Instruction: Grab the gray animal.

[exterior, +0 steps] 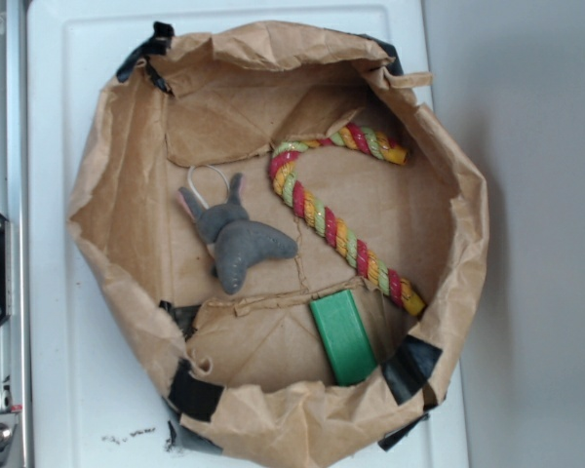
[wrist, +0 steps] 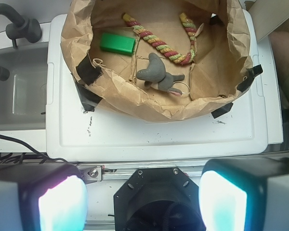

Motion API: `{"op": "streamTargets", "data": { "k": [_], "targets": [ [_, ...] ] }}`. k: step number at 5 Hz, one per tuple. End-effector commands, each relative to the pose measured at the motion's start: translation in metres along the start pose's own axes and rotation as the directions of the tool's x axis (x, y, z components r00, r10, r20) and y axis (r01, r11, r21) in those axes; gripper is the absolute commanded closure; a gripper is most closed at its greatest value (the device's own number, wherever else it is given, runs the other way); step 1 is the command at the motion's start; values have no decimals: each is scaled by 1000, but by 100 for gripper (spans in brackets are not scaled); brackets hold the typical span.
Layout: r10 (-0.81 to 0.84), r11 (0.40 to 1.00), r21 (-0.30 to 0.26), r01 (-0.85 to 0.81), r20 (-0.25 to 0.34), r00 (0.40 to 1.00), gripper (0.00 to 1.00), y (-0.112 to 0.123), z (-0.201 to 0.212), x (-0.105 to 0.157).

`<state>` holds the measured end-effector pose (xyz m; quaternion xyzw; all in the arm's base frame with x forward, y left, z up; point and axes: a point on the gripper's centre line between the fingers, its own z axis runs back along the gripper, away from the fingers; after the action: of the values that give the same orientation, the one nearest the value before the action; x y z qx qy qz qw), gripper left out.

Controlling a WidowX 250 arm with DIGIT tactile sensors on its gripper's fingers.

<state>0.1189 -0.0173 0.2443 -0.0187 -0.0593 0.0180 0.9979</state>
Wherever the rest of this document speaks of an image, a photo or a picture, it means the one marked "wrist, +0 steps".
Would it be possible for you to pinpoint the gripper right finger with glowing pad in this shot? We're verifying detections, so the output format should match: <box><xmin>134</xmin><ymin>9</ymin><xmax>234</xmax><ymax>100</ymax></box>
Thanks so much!
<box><xmin>199</xmin><ymin>157</ymin><xmax>289</xmax><ymax>231</ymax></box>

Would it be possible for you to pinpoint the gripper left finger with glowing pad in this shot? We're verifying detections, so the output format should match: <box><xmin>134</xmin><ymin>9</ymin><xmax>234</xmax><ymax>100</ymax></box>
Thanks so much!
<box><xmin>0</xmin><ymin>164</ymin><xmax>88</xmax><ymax>231</ymax></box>

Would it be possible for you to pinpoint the gray plush animal toy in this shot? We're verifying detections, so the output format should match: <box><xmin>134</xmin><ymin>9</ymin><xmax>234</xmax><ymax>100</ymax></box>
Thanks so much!
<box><xmin>136</xmin><ymin>53</ymin><xmax>185</xmax><ymax>96</ymax></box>

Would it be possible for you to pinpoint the white plastic tray lid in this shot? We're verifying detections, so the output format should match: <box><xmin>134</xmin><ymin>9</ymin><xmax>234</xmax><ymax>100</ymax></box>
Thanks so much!
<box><xmin>46</xmin><ymin>14</ymin><xmax>268</xmax><ymax>162</ymax></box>

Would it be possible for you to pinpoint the gray toy sink basin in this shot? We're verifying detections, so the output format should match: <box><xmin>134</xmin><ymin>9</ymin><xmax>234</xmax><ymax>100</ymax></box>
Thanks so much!
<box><xmin>0</xmin><ymin>42</ymin><xmax>48</xmax><ymax>131</ymax></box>

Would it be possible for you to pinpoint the brown paper bag container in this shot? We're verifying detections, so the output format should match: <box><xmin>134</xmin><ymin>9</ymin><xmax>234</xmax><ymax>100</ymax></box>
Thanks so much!
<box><xmin>61</xmin><ymin>0</ymin><xmax>263</xmax><ymax>122</ymax></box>

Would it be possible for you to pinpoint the dark gray toy faucet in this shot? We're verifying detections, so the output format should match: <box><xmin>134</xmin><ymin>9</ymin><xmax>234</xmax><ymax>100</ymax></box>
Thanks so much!
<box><xmin>0</xmin><ymin>3</ymin><xmax>42</xmax><ymax>81</ymax></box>

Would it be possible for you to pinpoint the green rectangular block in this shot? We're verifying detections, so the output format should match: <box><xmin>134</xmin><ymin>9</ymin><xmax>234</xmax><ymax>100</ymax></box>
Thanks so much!
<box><xmin>100</xmin><ymin>33</ymin><xmax>136</xmax><ymax>56</ymax></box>

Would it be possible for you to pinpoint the black cable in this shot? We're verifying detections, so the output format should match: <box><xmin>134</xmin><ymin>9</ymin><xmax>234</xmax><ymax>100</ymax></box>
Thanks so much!
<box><xmin>0</xmin><ymin>131</ymin><xmax>79</xmax><ymax>166</ymax></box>

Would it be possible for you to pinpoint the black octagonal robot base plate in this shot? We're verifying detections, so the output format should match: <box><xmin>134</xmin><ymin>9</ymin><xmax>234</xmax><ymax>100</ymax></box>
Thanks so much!
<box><xmin>113</xmin><ymin>167</ymin><xmax>207</xmax><ymax>231</ymax></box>

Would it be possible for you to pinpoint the aluminium extrusion rail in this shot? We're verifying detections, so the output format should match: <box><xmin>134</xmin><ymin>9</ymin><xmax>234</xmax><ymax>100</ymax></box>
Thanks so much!
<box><xmin>77</xmin><ymin>159</ymin><xmax>207</xmax><ymax>183</ymax></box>

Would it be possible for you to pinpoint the multicolour twisted rope toy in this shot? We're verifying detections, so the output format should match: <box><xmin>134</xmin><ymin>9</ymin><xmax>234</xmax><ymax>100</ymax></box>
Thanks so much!
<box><xmin>122</xmin><ymin>13</ymin><xmax>204</xmax><ymax>65</ymax></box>

